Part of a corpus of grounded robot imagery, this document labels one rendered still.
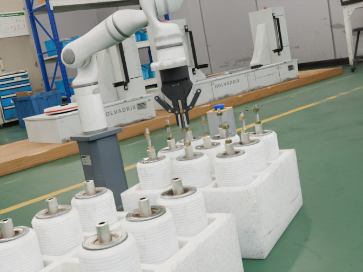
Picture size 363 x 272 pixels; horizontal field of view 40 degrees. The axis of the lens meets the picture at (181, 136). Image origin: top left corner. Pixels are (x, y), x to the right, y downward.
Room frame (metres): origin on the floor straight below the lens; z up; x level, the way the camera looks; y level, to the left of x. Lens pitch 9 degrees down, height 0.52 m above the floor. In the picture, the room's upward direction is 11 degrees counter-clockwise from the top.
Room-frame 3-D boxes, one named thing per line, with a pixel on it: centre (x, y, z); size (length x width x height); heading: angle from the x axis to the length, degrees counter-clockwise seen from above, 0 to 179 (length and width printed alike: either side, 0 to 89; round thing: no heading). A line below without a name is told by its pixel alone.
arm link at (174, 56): (1.27, -0.01, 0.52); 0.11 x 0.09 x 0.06; 171
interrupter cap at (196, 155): (1.29, -0.01, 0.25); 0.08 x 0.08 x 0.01
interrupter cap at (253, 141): (1.34, -0.17, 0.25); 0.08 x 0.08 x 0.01
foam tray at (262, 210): (1.40, -0.07, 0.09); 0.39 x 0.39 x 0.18; 61
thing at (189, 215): (0.97, 0.03, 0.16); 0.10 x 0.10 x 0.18
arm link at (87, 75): (1.81, 0.31, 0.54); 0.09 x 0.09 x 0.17; 60
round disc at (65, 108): (3.60, 0.80, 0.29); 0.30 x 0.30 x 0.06
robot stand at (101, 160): (1.81, 0.31, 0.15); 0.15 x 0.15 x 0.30; 39
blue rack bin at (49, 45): (6.61, 1.27, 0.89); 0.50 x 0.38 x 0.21; 40
